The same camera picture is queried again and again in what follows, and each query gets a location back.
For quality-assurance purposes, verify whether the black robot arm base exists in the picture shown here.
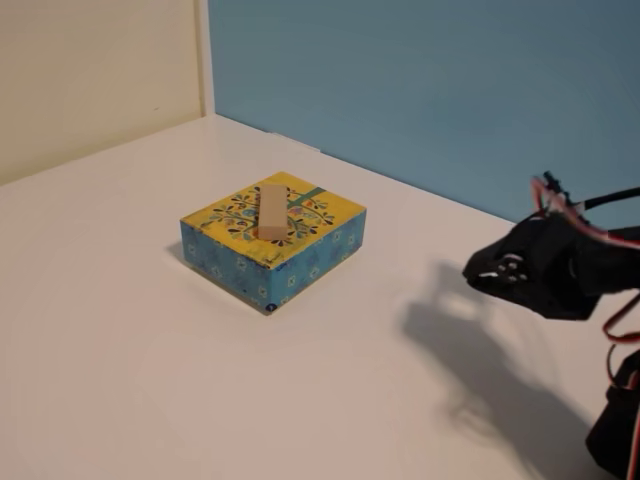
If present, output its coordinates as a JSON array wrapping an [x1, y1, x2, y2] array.
[[584, 349, 640, 480]]

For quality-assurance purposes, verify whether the red white black wrist cable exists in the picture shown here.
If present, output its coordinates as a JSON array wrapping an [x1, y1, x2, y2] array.
[[529, 171, 640, 247]]

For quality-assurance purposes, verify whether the wooden Jenga block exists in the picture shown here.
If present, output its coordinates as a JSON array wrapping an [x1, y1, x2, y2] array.
[[257, 183, 292, 242]]

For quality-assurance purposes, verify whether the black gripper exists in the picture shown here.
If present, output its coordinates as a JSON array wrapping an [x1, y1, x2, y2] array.
[[462, 212, 604, 321]]

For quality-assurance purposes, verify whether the floral yellow and teal box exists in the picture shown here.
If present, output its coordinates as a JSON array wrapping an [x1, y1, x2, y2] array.
[[179, 171, 369, 316]]

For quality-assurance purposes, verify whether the red black base cable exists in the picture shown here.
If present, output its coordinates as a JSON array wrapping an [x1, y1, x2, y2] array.
[[601, 293, 640, 401]]

